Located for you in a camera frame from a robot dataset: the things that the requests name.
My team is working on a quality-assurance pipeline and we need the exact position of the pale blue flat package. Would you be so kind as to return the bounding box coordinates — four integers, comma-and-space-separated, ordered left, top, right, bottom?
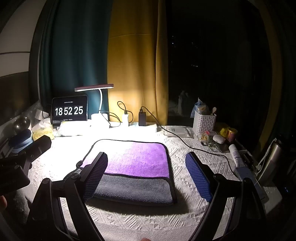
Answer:
234, 166, 267, 200

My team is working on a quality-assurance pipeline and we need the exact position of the white power strip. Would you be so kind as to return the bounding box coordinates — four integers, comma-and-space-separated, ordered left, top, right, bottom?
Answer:
109, 121, 163, 133

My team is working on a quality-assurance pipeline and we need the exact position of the blue snack packet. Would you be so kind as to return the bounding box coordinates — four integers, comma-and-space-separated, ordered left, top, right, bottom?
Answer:
191, 97, 209, 118

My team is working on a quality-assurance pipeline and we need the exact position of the teal curtain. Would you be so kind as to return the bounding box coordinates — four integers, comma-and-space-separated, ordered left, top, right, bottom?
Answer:
38, 0, 114, 121

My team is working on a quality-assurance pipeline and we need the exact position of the white desk lamp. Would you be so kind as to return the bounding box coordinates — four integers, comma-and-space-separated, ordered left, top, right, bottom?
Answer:
74, 84, 114, 128

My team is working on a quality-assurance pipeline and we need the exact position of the white tissue pack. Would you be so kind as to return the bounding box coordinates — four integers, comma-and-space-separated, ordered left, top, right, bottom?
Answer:
32, 120, 55, 133

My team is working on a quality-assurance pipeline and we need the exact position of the tablet showing clock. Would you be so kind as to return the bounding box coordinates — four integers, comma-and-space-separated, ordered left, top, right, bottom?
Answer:
51, 95, 89, 128

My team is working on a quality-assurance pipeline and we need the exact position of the yellow cup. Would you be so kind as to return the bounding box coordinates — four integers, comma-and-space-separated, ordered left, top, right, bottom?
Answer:
226, 127, 238, 142

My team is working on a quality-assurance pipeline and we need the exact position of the blue round bowl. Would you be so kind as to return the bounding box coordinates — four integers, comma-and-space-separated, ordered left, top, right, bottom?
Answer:
9, 129, 33, 154

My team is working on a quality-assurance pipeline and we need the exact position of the clear plastic bag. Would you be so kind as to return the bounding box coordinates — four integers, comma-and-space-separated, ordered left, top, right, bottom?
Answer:
22, 101, 51, 121

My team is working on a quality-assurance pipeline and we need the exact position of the yellow curtain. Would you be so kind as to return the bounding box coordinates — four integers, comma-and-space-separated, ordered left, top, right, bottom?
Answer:
107, 0, 171, 126

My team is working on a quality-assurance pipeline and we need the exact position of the stainless steel thermos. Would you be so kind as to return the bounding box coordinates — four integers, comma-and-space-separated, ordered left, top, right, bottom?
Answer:
256, 138, 285, 186

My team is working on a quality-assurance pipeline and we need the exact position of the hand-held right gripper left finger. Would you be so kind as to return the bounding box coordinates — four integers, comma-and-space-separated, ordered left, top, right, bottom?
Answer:
26, 152, 109, 241

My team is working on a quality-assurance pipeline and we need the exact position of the long black charger cable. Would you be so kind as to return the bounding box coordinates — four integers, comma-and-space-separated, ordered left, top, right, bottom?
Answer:
141, 106, 239, 177

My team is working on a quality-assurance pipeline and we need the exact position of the white earbuds case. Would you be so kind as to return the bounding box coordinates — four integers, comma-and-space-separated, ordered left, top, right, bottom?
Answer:
212, 134, 226, 145

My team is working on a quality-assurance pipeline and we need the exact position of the black charger block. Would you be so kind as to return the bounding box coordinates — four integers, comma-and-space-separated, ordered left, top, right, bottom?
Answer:
138, 111, 147, 127

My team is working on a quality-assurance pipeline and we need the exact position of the purple and grey towel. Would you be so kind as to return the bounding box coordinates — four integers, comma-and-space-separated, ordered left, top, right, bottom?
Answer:
76, 139, 177, 206

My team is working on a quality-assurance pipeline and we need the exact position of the black lamp cable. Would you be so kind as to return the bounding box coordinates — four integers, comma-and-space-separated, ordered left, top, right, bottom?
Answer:
99, 111, 121, 128

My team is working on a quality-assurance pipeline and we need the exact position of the white plastic basket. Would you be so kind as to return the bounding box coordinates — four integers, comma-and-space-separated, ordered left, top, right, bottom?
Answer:
192, 110, 217, 136

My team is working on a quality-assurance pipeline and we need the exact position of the white textured tablecloth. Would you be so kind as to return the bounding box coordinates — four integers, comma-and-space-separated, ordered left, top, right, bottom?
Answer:
14, 125, 283, 241

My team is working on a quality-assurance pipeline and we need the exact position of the metal bowl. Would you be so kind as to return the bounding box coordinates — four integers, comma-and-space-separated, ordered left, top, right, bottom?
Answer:
12, 116, 32, 135

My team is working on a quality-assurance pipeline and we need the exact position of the white tube bottle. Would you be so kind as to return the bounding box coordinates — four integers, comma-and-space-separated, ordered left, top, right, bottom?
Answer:
228, 143, 246, 169

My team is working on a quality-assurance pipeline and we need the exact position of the short black charger cable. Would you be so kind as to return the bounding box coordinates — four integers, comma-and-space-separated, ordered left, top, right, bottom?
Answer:
117, 100, 135, 124

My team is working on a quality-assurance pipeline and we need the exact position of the white wet wipes pack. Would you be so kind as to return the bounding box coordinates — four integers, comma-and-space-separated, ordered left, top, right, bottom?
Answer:
162, 126, 194, 139

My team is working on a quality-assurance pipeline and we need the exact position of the clear snack container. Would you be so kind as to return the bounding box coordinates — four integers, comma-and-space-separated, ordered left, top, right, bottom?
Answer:
197, 131, 213, 142

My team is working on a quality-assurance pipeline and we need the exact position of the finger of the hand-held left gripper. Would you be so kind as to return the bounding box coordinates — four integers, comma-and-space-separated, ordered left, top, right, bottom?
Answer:
22, 135, 52, 173

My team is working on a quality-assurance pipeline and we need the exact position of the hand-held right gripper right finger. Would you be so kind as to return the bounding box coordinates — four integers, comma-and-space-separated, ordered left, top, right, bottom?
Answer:
185, 152, 267, 241

